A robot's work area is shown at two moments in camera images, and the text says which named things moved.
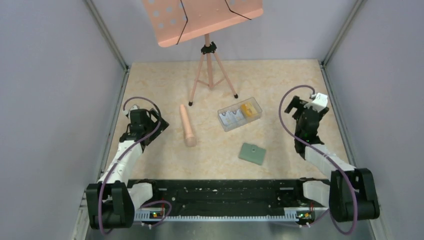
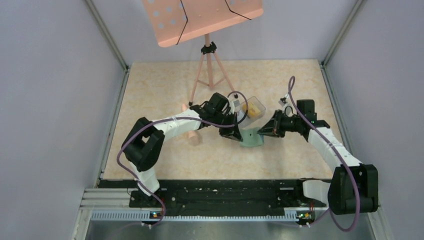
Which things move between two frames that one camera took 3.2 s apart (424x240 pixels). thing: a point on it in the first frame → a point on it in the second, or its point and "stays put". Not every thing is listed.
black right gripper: [298, 104] → [273, 127]
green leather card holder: [252, 153] → [250, 138]
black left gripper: [163, 125] → [232, 133]
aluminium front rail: [159, 214] stays put
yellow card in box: [248, 109] stays put
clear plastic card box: [240, 113] stays put
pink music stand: [175, 21] stays put
